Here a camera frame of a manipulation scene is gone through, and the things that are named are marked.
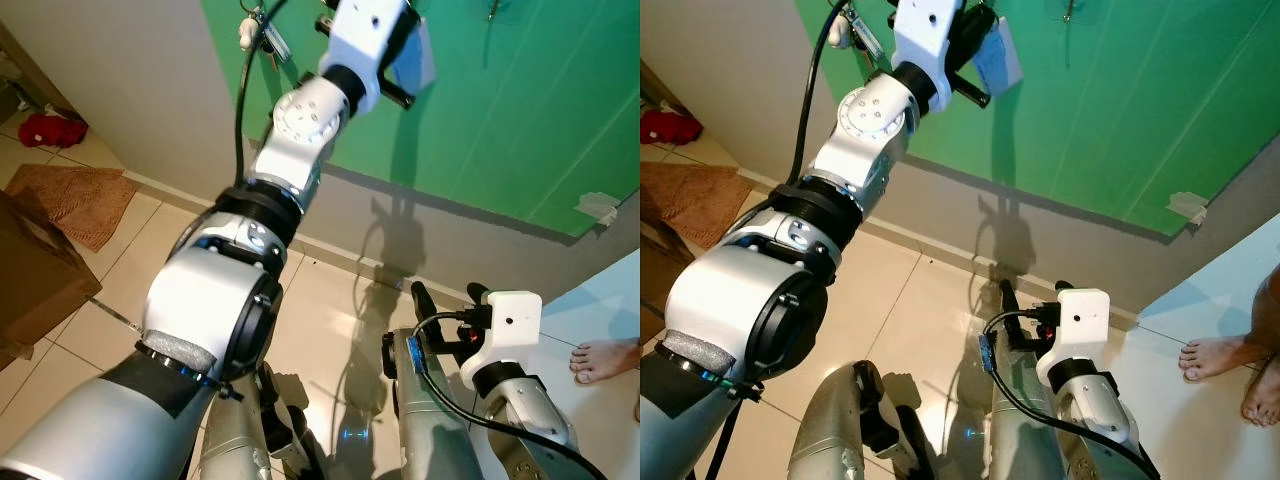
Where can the grey robot leg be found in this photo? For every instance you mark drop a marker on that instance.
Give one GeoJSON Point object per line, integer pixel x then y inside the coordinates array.
{"type": "Point", "coordinates": [1030, 450]}
{"type": "Point", "coordinates": [420, 450]}
{"type": "Point", "coordinates": [830, 440]}
{"type": "Point", "coordinates": [235, 450]}

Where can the red cloth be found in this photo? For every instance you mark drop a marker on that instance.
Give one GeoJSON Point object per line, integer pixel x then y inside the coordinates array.
{"type": "Point", "coordinates": [52, 130]}
{"type": "Point", "coordinates": [668, 127]}

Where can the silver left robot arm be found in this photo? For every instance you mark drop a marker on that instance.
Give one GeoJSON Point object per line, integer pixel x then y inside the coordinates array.
{"type": "Point", "coordinates": [215, 320]}
{"type": "Point", "coordinates": [730, 320]}

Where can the key bunch with white fob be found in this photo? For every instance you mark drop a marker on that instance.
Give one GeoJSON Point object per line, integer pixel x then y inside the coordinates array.
{"type": "Point", "coordinates": [865, 40]}
{"type": "Point", "coordinates": [272, 42]}

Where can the brown cardboard box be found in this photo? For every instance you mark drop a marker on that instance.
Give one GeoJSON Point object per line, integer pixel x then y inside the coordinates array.
{"type": "Point", "coordinates": [40, 280]}

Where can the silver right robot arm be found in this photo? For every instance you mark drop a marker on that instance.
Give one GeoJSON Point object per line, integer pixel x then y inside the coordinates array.
{"type": "Point", "coordinates": [1105, 420]}
{"type": "Point", "coordinates": [530, 430]}

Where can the clear suction wall hook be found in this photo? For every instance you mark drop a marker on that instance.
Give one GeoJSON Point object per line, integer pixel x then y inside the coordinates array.
{"type": "Point", "coordinates": [1070, 10]}
{"type": "Point", "coordinates": [492, 10]}

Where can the person's bare leg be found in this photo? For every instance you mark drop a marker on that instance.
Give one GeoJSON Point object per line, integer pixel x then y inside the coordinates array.
{"type": "Point", "coordinates": [600, 362]}
{"type": "Point", "coordinates": [1215, 360]}
{"type": "Point", "coordinates": [1262, 395]}

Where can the brown floor mat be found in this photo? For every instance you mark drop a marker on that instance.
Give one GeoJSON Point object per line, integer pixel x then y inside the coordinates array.
{"type": "Point", "coordinates": [690, 200]}
{"type": "Point", "coordinates": [75, 200]}

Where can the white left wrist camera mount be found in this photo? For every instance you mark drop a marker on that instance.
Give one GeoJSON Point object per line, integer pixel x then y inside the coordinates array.
{"type": "Point", "coordinates": [925, 30]}
{"type": "Point", "coordinates": [365, 35]}

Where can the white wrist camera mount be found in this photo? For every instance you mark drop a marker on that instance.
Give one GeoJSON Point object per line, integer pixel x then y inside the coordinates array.
{"type": "Point", "coordinates": [505, 330]}
{"type": "Point", "coordinates": [365, 35]}
{"type": "Point", "coordinates": [925, 30]}
{"type": "Point", "coordinates": [1075, 325]}

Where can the grey robot left leg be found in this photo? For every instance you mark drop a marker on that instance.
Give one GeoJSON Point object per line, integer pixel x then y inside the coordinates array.
{"type": "Point", "coordinates": [235, 450]}
{"type": "Point", "coordinates": [830, 440]}

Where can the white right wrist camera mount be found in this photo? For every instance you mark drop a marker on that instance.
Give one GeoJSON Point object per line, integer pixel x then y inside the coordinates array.
{"type": "Point", "coordinates": [1075, 325]}
{"type": "Point", "coordinates": [505, 330]}

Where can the small crumpled tape piece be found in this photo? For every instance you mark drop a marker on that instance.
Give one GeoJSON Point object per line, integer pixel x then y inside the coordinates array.
{"type": "Point", "coordinates": [1188, 206]}
{"type": "Point", "coordinates": [598, 208]}

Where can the grey robot right leg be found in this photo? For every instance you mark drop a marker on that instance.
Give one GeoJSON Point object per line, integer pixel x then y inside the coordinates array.
{"type": "Point", "coordinates": [1030, 450]}
{"type": "Point", "coordinates": [420, 450]}

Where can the white key tag yellow logo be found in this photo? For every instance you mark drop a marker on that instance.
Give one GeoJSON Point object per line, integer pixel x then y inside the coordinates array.
{"type": "Point", "coordinates": [420, 60]}
{"type": "Point", "coordinates": [1003, 60]}

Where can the green wall sheet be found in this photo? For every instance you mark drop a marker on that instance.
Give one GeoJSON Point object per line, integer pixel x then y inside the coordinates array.
{"type": "Point", "coordinates": [520, 120]}
{"type": "Point", "coordinates": [1100, 120]}

